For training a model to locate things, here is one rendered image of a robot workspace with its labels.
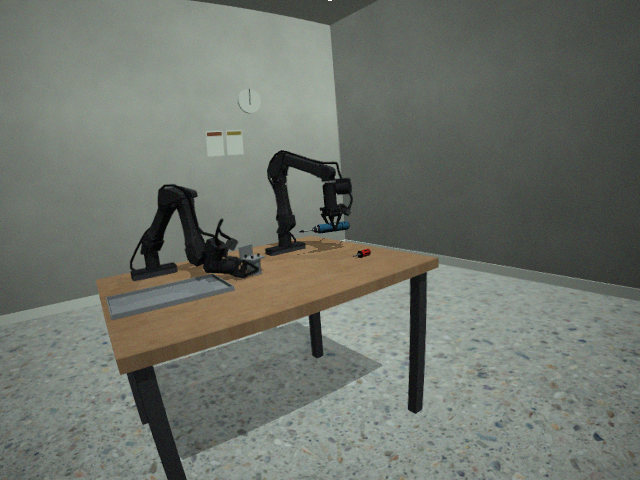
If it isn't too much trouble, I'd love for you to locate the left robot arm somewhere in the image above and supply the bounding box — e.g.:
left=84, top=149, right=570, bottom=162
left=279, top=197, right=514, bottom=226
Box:
left=265, top=152, right=352, bottom=252

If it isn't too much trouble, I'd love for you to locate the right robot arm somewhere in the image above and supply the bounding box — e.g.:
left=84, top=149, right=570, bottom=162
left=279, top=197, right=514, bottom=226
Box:
left=130, top=186, right=226, bottom=276

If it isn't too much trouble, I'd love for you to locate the blue electric screwdriver barrel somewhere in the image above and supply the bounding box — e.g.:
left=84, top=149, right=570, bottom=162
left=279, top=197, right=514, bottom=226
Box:
left=304, top=221, right=350, bottom=234

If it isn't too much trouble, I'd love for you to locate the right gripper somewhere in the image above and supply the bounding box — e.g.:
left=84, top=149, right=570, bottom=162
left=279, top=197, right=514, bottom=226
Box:
left=219, top=240, right=259, bottom=278

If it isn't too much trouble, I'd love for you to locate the dark grey cylinder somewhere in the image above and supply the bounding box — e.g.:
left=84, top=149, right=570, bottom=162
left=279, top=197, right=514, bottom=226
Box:
left=246, top=259, right=262, bottom=276

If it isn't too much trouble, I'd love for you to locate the grey l-shaped metal bracket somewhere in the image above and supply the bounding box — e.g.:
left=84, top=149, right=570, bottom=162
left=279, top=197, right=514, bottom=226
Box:
left=239, top=244, right=265, bottom=262

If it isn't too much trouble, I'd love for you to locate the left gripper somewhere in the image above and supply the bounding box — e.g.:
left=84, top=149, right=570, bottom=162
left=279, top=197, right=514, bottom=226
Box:
left=320, top=195, right=350, bottom=230

